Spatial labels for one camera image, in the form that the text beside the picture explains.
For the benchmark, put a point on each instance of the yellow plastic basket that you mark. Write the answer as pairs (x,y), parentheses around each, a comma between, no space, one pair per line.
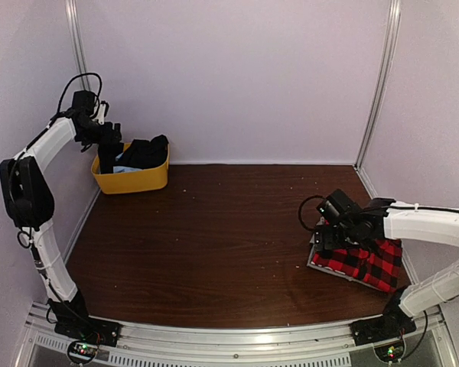
(132,182)

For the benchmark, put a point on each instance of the circuit board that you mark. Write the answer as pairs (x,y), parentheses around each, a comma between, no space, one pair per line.
(390,353)
(80,352)

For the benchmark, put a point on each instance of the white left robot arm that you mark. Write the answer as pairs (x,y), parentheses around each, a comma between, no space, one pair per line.
(30,204)

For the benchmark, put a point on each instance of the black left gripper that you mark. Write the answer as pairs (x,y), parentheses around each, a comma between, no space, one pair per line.
(107,138)

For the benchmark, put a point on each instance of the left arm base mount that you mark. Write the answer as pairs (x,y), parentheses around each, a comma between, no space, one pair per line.
(73,320)

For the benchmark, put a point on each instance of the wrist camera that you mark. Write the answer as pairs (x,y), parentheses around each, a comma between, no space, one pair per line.
(337,207)
(88,103)

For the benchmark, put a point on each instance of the light blue shirt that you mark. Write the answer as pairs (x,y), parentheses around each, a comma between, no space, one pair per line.
(118,168)

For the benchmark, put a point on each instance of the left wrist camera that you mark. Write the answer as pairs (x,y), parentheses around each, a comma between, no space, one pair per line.
(88,103)

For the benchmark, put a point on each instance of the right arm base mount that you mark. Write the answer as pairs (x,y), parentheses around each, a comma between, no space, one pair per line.
(391,324)

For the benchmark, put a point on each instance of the aluminium right corner post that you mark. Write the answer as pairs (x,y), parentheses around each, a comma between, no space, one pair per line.
(388,53)

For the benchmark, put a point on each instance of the grey folded shirt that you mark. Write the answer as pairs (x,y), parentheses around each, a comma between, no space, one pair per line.
(327,269)

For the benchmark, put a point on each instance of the aluminium corner post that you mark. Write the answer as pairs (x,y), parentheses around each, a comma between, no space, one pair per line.
(388,53)
(75,35)

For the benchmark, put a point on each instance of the right circuit board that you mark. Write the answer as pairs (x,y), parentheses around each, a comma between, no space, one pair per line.
(390,353)

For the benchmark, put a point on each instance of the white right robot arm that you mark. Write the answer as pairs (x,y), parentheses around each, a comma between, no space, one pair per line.
(405,221)

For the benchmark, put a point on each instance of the red black plaid shirt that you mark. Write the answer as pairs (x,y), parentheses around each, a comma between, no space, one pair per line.
(380,269)

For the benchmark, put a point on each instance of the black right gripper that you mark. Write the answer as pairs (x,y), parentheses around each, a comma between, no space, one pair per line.
(329,241)

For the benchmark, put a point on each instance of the black long sleeve shirt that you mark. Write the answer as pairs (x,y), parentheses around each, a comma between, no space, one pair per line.
(140,153)

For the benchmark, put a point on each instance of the aluminium left corner post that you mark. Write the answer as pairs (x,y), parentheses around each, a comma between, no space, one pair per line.
(75,35)

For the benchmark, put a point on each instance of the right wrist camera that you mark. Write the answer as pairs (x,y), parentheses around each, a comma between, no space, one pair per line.
(337,207)

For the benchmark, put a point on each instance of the left circuit board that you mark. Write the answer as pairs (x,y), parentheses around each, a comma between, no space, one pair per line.
(80,352)

